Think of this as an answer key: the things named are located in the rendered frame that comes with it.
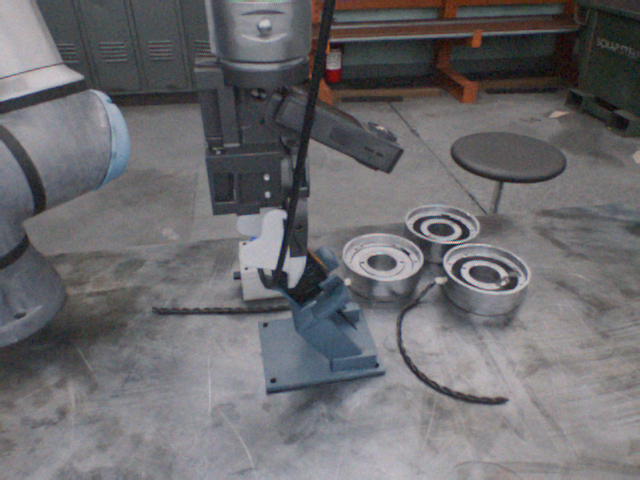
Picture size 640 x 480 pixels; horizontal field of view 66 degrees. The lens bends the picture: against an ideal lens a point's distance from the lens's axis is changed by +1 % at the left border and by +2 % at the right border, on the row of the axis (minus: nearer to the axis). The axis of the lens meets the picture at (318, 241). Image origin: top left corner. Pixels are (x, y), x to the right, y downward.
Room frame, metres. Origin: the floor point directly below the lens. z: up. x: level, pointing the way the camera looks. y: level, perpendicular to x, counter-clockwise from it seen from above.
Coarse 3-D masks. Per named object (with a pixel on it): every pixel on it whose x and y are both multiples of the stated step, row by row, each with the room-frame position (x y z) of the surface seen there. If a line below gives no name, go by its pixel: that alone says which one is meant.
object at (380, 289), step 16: (352, 240) 0.55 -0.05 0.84; (368, 240) 0.57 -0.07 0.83; (384, 240) 0.57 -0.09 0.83; (400, 240) 0.56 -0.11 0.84; (352, 256) 0.53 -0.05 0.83; (368, 256) 0.53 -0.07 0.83; (384, 256) 0.54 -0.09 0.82; (416, 256) 0.53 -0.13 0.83; (352, 272) 0.49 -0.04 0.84; (368, 272) 0.50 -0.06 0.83; (384, 272) 0.50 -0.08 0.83; (416, 272) 0.48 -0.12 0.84; (352, 288) 0.50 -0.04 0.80; (368, 288) 0.47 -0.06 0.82; (384, 288) 0.47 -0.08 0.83; (400, 288) 0.47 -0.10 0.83
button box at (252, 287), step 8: (240, 248) 0.53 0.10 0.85; (240, 264) 0.49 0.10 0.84; (240, 272) 0.51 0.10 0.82; (248, 272) 0.48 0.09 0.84; (256, 272) 0.48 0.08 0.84; (264, 272) 0.48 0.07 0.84; (248, 280) 0.48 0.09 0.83; (256, 280) 0.48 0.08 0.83; (248, 288) 0.48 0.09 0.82; (256, 288) 0.48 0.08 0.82; (264, 288) 0.48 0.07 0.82; (248, 296) 0.48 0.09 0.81; (256, 296) 0.48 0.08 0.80; (264, 296) 0.48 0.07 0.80; (272, 296) 0.48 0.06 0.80; (280, 296) 0.48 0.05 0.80
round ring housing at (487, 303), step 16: (448, 256) 0.52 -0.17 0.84; (464, 256) 0.53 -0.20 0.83; (496, 256) 0.53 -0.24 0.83; (512, 256) 0.52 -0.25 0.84; (448, 272) 0.48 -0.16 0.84; (464, 272) 0.50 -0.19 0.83; (480, 272) 0.51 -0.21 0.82; (496, 272) 0.50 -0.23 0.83; (528, 272) 0.48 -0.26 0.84; (448, 288) 0.47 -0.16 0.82; (464, 288) 0.46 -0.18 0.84; (464, 304) 0.46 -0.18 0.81; (480, 304) 0.44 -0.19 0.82; (496, 304) 0.44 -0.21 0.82; (512, 304) 0.45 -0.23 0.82
